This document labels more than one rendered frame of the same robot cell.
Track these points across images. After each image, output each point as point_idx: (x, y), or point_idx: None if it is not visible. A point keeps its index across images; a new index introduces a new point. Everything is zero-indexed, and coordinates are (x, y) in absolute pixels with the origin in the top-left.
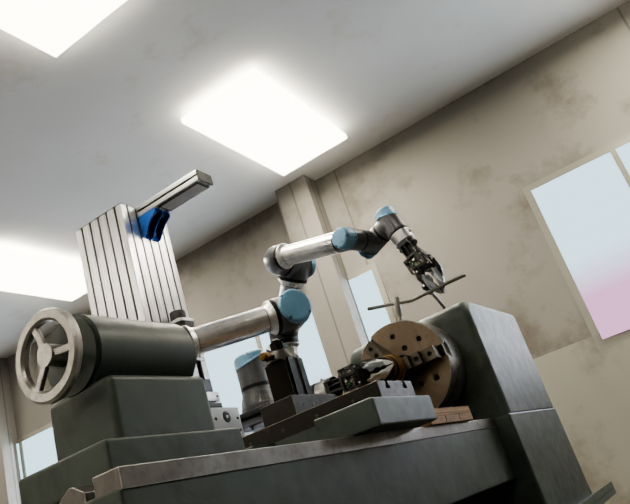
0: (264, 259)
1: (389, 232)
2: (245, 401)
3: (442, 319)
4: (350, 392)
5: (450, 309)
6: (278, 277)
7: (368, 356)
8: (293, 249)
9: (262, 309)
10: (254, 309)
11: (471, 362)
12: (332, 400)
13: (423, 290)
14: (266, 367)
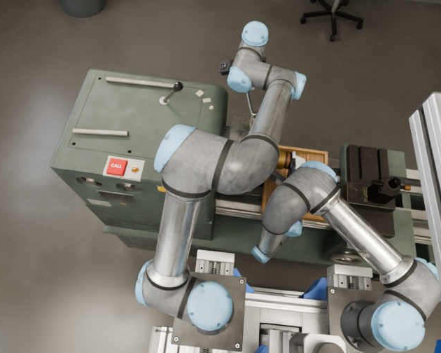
0: (262, 180)
1: (262, 55)
2: (230, 317)
3: (225, 108)
4: (388, 162)
5: (223, 97)
6: (204, 195)
7: None
8: (281, 132)
9: (343, 198)
10: (348, 204)
11: (225, 123)
12: (388, 171)
13: (178, 91)
14: (397, 194)
